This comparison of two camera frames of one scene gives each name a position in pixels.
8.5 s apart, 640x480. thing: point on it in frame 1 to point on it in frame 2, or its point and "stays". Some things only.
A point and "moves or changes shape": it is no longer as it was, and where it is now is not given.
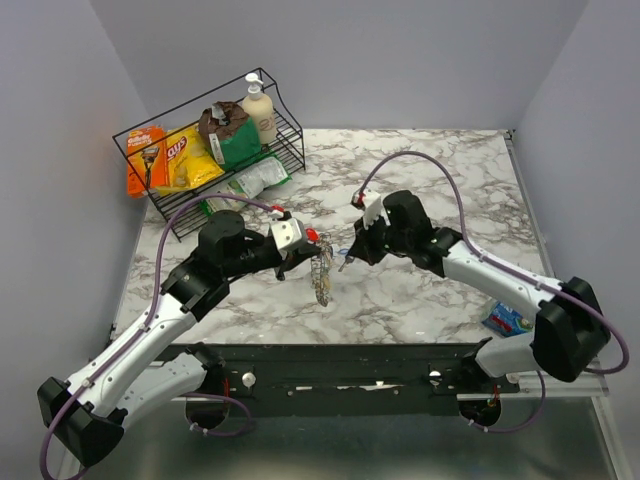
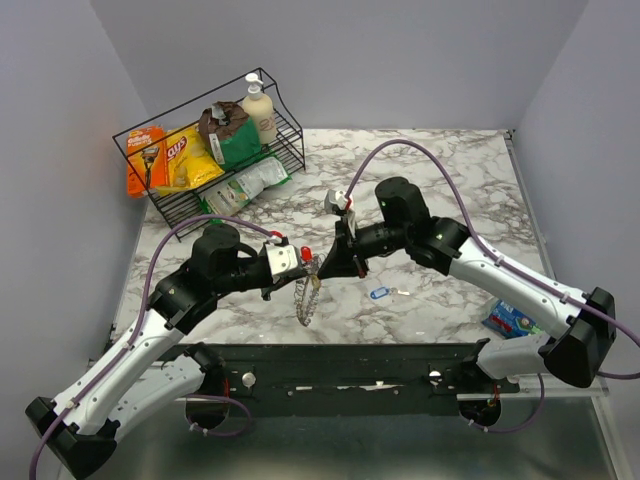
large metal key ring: x=321 y=270 to x=307 y=289
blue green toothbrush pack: x=507 y=320 stays
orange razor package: x=146 y=160 stays
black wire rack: x=206 y=156 stays
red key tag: x=312 y=234 moves or changes shape
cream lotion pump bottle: x=259 y=108 stays
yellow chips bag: x=190 y=163 stays
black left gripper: x=287 y=260 to x=270 y=285
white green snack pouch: x=247 y=183 stays
